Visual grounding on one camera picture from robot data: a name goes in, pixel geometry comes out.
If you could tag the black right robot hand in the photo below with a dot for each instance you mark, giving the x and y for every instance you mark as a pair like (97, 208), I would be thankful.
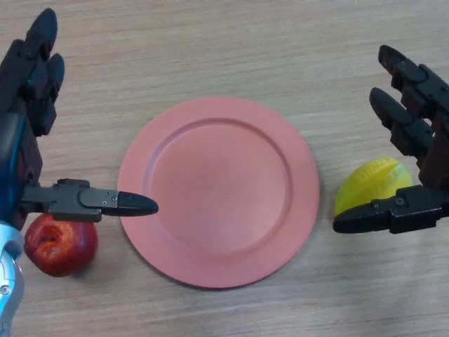
(417, 116)

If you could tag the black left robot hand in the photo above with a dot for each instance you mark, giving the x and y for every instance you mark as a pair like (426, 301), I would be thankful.
(28, 105)

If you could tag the red apple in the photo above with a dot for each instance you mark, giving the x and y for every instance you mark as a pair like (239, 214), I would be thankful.
(59, 245)

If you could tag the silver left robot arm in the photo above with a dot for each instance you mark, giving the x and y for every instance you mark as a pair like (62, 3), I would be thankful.
(8, 274)

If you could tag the pink round plate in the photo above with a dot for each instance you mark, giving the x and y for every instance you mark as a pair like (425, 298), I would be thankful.
(218, 192)

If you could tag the yellow starfruit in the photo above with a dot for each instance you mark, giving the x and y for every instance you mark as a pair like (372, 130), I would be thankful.
(368, 184)

